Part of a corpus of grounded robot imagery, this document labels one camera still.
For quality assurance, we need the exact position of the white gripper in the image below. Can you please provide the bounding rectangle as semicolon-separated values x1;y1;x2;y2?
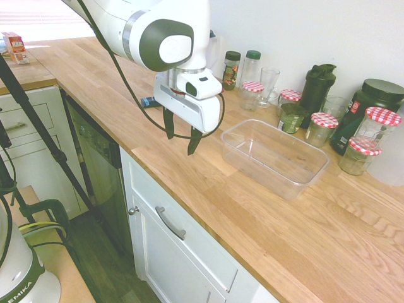
153;72;221;157

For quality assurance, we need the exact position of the clear plastic container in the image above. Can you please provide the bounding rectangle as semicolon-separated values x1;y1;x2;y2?
220;118;331;201

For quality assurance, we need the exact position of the large black protein tub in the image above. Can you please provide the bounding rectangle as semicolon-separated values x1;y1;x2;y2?
330;78;404;157

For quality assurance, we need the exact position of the glass jar red checked lid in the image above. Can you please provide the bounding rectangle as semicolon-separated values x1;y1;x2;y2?
239;81;264;112
338;137;383;177
304;112;340;149
276;89;302;118

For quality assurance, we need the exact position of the dark jar green lid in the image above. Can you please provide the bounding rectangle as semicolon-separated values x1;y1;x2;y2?
222;50;242;92

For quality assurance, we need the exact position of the clear pitcher blue lid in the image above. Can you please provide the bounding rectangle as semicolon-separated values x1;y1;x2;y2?
208;29;227;80

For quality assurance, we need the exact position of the stainless steel dishwasher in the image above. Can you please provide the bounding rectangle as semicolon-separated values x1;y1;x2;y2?
60;89;135;256

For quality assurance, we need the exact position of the clear bottle green lid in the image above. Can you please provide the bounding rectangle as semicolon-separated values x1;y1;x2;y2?
240;49;262;95

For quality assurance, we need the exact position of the clear glass mug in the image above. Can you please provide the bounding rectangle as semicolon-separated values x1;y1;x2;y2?
256;67;282;109

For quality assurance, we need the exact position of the green cup foil lid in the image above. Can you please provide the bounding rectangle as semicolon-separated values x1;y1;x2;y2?
277;102;311;135

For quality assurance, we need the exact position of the white cabinet under counter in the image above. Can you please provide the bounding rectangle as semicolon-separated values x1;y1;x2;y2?
119;146;280;303

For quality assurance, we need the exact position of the black shaker bottle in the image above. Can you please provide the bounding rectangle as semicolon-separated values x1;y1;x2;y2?
299;63;338;129

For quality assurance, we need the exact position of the white drawer cabinet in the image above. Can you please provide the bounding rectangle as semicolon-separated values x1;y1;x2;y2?
0;85;90;221

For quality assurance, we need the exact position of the dark green clamp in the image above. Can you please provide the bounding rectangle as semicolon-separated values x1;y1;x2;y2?
18;198;71;244

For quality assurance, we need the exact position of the orange white carton box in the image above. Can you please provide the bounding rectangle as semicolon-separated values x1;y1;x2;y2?
8;50;31;66
1;31;25;54

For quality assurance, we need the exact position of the tan wooden mounting board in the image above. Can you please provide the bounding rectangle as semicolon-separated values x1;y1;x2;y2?
0;185;96;303

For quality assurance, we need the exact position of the tall jar red checked lid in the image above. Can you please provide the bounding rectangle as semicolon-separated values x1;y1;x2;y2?
352;106;403;150

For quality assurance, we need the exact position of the silver bar drawer handle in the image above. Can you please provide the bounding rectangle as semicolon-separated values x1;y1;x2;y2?
155;206;187;241

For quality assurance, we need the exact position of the black camera tripod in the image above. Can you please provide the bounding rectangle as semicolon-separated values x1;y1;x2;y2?
0;53;127;257

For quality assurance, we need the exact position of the brass drawer handle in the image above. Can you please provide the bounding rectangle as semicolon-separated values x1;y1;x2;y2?
3;122;28;133

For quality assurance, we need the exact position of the yellow white cable bundle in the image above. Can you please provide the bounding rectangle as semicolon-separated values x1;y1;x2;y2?
18;220;69;241

